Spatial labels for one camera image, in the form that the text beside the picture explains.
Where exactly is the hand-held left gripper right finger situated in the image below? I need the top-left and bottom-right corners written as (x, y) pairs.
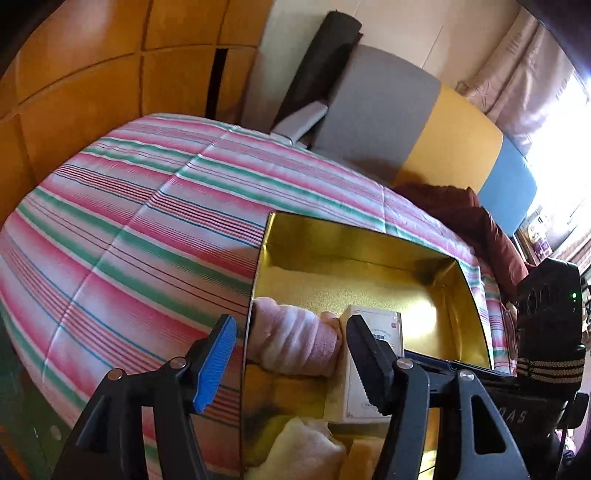
top-left (345, 315), bottom-right (532, 480)

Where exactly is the grey bed rail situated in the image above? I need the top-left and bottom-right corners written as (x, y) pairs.
top-left (270, 102), bottom-right (328, 149)

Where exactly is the window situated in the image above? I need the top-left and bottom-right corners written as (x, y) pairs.
top-left (531, 69), bottom-right (591, 217)

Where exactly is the grey yellow blue headboard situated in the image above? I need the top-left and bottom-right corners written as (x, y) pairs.
top-left (309, 44), bottom-right (539, 237)

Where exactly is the gold tin box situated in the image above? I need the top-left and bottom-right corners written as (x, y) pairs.
top-left (240, 211), bottom-right (492, 480)

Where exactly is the pink towel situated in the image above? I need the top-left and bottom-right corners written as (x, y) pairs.
top-left (249, 298), bottom-right (343, 377)

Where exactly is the wooden wardrobe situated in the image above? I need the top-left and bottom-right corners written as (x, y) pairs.
top-left (0, 0), bottom-right (274, 228)

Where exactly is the white cardboard box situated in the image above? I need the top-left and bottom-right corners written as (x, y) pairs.
top-left (323, 305), bottom-right (403, 423)

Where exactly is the striped blanket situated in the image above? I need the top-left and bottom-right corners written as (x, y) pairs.
top-left (0, 113), bottom-right (513, 480)

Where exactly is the white appliance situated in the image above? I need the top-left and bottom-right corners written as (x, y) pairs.
top-left (526, 210), bottom-right (552, 237)

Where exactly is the black rolled mat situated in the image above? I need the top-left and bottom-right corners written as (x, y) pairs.
top-left (272, 11), bottom-right (363, 131)

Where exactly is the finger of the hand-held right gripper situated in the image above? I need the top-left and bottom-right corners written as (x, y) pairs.
top-left (404, 350), bottom-right (518, 385)

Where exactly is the pink curtain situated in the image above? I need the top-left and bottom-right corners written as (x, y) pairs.
top-left (457, 9), bottom-right (591, 154)

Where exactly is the dark red quilt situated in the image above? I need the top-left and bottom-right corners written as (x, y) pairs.
top-left (392, 182), bottom-right (530, 297)

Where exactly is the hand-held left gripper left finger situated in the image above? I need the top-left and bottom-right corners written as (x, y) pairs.
top-left (51, 315), bottom-right (238, 480)

